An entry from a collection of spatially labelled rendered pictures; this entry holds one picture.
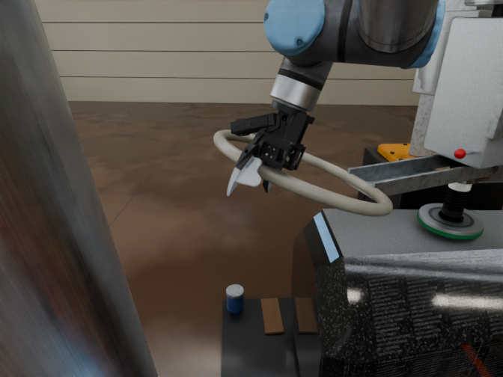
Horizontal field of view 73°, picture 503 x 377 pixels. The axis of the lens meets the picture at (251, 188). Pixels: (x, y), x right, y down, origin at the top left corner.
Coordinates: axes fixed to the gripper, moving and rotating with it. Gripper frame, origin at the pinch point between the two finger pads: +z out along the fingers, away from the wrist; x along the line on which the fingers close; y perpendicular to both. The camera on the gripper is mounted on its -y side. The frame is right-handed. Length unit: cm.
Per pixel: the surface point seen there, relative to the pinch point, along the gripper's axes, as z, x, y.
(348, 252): 18, 55, 15
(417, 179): -13, 52, 23
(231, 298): 89, 91, -37
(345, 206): -5.8, 7.1, 18.4
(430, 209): -3, 87, 29
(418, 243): 8, 73, 31
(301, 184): -7.0, 1.2, 10.2
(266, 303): 90, 110, -23
